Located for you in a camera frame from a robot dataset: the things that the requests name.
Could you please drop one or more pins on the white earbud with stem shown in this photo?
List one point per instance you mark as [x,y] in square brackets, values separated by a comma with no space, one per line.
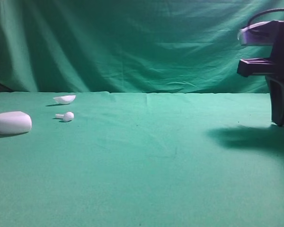
[66,117]

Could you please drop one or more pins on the green backdrop cloth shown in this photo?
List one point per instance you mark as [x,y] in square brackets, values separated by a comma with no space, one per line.
[127,46]

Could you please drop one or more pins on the green table cloth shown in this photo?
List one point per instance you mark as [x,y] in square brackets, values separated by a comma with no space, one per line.
[143,160]

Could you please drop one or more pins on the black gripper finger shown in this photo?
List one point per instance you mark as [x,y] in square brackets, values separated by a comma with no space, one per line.
[276,90]

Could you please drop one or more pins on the white earbud case base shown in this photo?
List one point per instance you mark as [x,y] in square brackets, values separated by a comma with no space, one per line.
[16,122]

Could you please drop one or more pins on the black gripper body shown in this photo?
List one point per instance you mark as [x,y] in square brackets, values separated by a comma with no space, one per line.
[274,64]

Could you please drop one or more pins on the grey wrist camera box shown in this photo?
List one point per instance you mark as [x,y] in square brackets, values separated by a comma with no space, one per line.
[259,34]

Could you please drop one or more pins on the white earbud case lid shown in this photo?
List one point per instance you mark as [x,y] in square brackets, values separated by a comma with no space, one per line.
[64,100]

